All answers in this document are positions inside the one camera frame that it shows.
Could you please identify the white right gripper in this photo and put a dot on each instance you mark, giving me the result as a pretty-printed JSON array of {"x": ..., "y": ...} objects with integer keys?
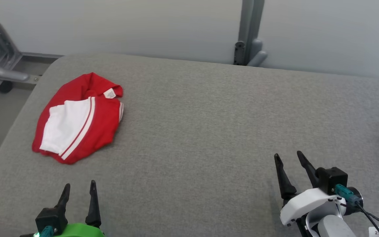
[{"x": 304, "y": 204}]

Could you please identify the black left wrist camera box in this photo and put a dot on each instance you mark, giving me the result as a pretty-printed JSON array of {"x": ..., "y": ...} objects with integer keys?
[{"x": 49, "y": 217}]

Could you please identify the grey metal frame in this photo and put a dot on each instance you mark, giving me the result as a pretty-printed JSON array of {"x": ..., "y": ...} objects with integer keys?
[{"x": 8, "y": 75}]

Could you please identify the grey metal post with bracket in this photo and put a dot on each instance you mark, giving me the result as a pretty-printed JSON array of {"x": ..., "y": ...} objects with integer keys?
[{"x": 248, "y": 26}]

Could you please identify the black caster wheel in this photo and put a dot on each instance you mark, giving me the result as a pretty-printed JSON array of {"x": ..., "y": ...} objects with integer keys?
[{"x": 2, "y": 86}]

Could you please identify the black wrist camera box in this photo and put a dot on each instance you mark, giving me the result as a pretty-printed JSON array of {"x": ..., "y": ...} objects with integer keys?
[
  {"x": 331, "y": 179},
  {"x": 49, "y": 217}
]

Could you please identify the red white basketball jersey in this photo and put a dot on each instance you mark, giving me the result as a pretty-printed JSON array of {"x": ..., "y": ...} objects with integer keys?
[{"x": 100, "y": 125}]

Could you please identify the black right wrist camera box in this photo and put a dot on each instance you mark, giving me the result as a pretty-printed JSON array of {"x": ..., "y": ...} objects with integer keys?
[{"x": 331, "y": 179}]

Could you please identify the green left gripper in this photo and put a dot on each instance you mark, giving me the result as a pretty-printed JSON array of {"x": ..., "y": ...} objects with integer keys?
[{"x": 81, "y": 231}]

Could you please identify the white paper label tag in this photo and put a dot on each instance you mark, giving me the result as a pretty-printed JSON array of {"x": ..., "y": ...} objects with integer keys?
[{"x": 377, "y": 233}]

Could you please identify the grey fabric sofa cushion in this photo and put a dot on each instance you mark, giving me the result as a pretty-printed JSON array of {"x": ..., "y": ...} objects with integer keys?
[{"x": 192, "y": 131}]

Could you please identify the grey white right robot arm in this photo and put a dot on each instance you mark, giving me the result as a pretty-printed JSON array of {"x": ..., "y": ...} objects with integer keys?
[{"x": 334, "y": 228}]

